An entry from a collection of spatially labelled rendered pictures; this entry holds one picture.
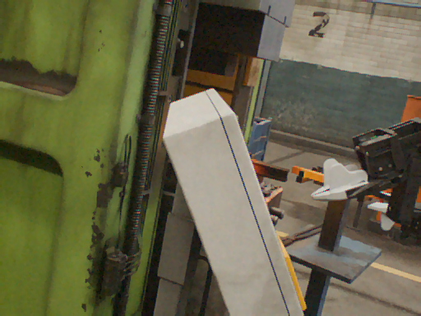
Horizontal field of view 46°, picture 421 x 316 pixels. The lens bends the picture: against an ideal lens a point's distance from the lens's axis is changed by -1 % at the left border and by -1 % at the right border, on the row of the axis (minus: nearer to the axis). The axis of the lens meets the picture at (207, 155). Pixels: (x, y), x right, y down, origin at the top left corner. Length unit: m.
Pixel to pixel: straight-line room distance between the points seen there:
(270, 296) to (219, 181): 0.15
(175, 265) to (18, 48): 0.62
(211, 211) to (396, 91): 8.20
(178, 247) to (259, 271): 0.18
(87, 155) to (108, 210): 0.11
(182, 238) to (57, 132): 0.40
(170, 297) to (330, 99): 8.19
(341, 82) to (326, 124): 0.76
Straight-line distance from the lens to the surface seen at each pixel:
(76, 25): 1.05
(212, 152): 0.52
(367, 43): 8.79
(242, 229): 0.54
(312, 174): 1.68
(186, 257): 0.72
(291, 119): 9.01
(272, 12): 1.20
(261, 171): 1.27
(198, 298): 1.29
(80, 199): 0.99
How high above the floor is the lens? 1.25
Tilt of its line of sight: 11 degrees down
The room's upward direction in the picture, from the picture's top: 11 degrees clockwise
